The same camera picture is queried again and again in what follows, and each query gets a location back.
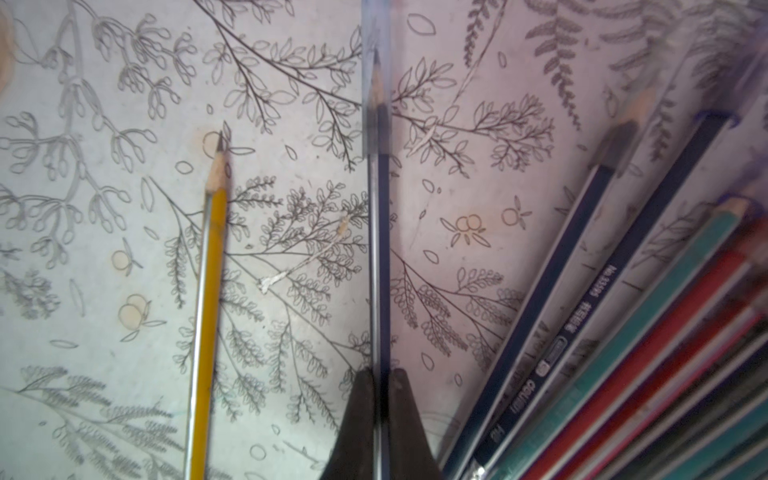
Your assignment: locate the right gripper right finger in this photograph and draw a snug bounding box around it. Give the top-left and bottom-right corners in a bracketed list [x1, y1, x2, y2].
[388, 368, 443, 480]

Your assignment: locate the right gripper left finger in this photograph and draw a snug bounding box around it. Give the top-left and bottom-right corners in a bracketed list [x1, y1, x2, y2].
[321, 369, 375, 480]

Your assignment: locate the yellow pencil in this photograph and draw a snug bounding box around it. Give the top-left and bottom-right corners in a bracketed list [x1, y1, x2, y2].
[183, 134, 228, 479]

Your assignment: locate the red pencil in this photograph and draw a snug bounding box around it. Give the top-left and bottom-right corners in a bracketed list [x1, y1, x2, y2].
[523, 235, 767, 479]

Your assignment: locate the teal green pencil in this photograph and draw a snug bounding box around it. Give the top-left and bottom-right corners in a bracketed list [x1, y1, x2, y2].
[486, 194, 755, 479]

